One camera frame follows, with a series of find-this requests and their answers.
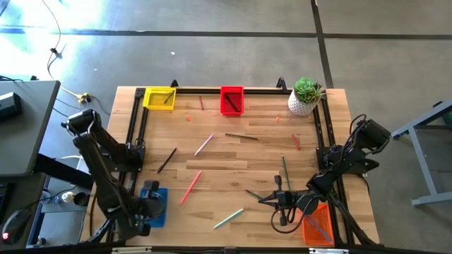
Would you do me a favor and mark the black desk crossbar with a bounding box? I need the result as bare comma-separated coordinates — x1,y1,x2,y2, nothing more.
34,154,95,191

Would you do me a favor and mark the yellow plastic mesh bin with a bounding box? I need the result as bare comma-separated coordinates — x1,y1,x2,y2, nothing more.
142,86,177,111

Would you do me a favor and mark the coral red pencil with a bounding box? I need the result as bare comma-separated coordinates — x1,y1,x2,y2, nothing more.
179,170,203,206

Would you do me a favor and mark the mint green pencil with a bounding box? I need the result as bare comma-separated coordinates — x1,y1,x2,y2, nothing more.
213,207,245,230

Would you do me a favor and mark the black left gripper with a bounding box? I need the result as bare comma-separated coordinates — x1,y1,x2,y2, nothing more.
137,179,166,237

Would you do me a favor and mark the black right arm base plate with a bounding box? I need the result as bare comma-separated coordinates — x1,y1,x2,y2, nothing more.
316,146,381,174

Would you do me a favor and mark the black cup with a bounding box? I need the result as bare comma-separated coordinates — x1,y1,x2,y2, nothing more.
73,192,91,207

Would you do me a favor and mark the dark green pencil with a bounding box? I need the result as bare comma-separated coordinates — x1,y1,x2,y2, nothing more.
281,154,292,193

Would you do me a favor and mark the black aluminium table frame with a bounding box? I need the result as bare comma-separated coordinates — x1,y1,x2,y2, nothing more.
84,86,381,248

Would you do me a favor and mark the succulent in white faceted pot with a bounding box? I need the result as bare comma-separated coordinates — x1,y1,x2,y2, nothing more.
287,77,328,117

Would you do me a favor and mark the black box device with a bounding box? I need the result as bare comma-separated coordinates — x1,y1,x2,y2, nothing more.
0,92,23,121

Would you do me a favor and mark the black computer mouse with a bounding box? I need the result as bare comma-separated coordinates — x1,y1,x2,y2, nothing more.
1,208,32,245

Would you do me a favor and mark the yellow extension cable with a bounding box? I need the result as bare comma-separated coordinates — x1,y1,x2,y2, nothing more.
41,0,91,105

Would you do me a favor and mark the grey metal table frame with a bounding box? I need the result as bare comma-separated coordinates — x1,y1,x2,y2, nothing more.
390,99,452,207

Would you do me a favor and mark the black pen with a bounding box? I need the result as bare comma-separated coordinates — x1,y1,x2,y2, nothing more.
157,147,178,174
225,93,240,113

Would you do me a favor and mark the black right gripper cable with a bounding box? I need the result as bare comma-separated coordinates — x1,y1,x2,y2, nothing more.
270,197,311,235

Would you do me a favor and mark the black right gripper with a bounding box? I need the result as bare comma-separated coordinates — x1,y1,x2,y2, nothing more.
258,174,301,227

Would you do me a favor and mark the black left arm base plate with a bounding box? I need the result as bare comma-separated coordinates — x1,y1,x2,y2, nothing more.
105,143,146,174

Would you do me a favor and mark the pink pencil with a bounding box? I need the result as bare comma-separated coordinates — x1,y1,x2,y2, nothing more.
194,133,215,157

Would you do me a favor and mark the red plastic mesh bin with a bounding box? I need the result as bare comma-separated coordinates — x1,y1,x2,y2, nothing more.
220,85,245,117

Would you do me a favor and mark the blue plastic mesh bin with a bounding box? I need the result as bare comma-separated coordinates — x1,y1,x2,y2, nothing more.
140,186,169,229

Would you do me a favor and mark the silver metal bracket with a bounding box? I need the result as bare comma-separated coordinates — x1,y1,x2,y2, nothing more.
309,248,350,254
112,246,153,254

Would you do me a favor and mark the grey desk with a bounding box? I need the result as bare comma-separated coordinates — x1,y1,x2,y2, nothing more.
0,80,61,177

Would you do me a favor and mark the dark grey pen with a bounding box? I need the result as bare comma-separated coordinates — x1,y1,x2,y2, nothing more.
225,133,261,140

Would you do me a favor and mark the orange plastic mesh bin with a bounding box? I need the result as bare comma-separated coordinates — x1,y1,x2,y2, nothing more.
301,203,336,248

